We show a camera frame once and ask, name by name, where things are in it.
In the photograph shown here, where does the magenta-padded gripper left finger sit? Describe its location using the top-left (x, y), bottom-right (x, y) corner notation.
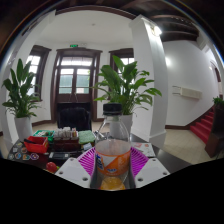
top-left (54, 147), bottom-right (99, 190)

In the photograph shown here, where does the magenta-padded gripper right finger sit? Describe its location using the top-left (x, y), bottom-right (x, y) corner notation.
top-left (127, 146), bottom-right (171, 189)

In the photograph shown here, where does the orange drink plastic bottle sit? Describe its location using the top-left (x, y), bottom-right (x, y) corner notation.
top-left (94, 102), bottom-right (132, 192)

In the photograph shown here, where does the printed magazine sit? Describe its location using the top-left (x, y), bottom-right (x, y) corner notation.
top-left (131, 142), bottom-right (157, 158)

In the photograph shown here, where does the box of small jars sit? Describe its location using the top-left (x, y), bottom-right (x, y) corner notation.
top-left (53, 127), bottom-right (80, 151)

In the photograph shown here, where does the green cloth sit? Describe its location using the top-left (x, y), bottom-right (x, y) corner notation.
top-left (78, 129), bottom-right (97, 145)

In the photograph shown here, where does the red plastic box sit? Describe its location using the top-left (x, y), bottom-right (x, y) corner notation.
top-left (23, 135), bottom-right (50, 154)

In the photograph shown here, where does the green and white box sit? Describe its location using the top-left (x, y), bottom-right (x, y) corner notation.
top-left (33, 129), bottom-right (56, 138)

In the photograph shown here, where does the black chair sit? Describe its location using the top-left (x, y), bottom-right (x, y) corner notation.
top-left (55, 102), bottom-right (93, 132)

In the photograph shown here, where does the red carpeted staircase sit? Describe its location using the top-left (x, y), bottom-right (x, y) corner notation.
top-left (189, 109), bottom-right (216, 144)

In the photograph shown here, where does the leafy plant in white pot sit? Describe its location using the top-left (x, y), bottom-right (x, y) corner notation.
top-left (92, 54), bottom-right (163, 139)
top-left (1, 58), bottom-right (42, 141)

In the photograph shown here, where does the dark wooden glazed door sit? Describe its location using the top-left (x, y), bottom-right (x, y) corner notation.
top-left (49, 47), bottom-right (103, 121)

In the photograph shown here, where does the dark wooden stand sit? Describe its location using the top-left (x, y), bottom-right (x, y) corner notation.
top-left (204, 104), bottom-right (224, 158)

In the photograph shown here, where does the small leafy plant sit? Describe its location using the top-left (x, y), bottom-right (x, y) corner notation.
top-left (212, 96), bottom-right (224, 108)

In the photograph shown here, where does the dark framed window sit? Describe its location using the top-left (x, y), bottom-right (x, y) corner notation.
top-left (26, 44), bottom-right (52, 99)
top-left (109, 47), bottom-right (135, 73)

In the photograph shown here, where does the white wall heater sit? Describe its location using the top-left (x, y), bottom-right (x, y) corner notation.
top-left (172, 85), bottom-right (203, 100)

